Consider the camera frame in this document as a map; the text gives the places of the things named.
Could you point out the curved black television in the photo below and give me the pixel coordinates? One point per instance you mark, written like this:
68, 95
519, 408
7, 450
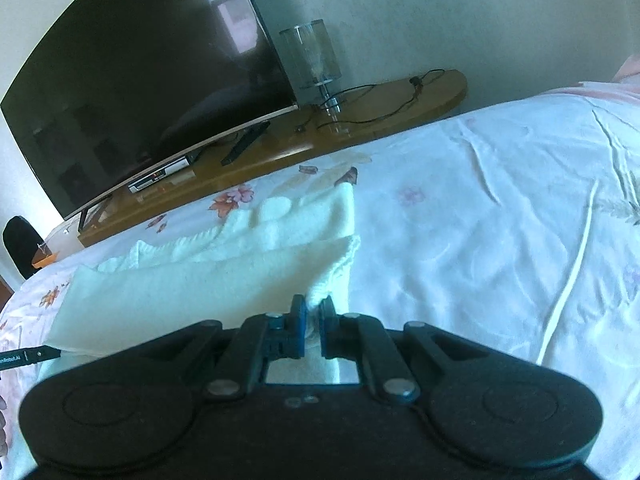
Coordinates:
140, 65

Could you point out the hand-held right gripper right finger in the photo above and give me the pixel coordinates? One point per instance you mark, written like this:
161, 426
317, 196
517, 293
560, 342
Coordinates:
327, 325

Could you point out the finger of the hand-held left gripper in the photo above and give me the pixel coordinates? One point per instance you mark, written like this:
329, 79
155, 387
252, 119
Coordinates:
35, 356

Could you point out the white knit garment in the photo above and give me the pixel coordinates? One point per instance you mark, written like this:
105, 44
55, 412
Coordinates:
210, 270

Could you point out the wooden television cabinet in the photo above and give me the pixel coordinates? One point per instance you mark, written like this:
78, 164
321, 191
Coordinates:
300, 145

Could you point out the black garment on chair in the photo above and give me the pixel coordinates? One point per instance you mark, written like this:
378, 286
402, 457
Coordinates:
20, 245

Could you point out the silver set-top box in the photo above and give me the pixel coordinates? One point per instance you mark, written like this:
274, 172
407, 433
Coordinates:
160, 176

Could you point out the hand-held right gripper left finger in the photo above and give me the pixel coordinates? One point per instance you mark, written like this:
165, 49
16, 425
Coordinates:
299, 324

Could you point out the black remote control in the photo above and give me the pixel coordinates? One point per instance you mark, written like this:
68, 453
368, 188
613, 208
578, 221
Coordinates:
245, 142

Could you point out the pink pillow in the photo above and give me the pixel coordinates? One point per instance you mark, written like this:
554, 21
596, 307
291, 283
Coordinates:
629, 75

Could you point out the bed with floral sheet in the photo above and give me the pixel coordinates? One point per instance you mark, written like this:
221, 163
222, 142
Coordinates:
475, 220

